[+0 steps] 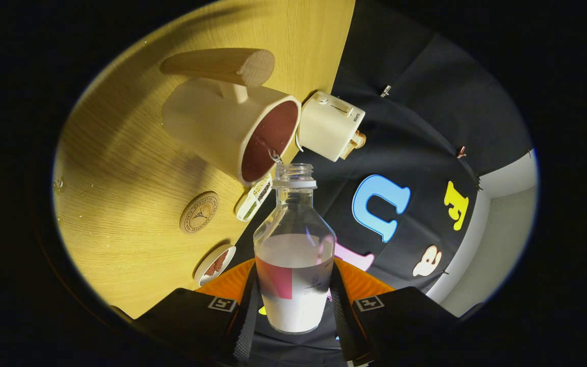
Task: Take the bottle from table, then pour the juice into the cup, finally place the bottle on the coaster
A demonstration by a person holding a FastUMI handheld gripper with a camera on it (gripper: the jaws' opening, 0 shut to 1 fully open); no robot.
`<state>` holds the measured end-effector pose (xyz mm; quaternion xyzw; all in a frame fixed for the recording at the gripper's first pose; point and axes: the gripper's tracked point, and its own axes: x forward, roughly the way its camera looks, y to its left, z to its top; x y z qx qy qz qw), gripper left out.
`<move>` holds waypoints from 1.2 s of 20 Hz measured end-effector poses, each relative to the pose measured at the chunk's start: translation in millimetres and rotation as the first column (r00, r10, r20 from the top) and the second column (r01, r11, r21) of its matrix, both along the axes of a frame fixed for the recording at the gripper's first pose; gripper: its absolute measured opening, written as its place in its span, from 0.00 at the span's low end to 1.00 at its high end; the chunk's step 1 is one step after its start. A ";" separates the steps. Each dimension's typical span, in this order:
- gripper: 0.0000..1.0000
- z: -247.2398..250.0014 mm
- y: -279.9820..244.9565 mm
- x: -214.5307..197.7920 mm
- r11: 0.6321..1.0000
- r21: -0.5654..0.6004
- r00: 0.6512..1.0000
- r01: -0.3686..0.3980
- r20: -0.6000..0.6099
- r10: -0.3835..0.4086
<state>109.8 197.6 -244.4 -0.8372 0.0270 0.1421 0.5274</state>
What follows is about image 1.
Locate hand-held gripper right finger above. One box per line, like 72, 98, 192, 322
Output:
328, 257, 460, 366

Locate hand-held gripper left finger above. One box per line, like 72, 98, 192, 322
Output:
113, 258, 262, 365

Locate clear juice bottle red label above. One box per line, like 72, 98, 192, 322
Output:
253, 163, 336, 335

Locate round wooden coaster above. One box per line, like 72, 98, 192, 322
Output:
179, 191, 219, 234

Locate cream cup wooden handle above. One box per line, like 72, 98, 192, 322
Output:
160, 48, 302, 186

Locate white round plate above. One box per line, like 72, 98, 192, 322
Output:
194, 245, 236, 287

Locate white divided condiment dish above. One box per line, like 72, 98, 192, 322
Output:
235, 173, 274, 222

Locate cream toaster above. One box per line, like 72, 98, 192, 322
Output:
298, 91, 367, 162

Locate wooden table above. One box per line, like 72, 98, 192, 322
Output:
53, 0, 356, 319

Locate black backdrop cloth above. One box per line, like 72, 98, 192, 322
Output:
227, 0, 536, 367

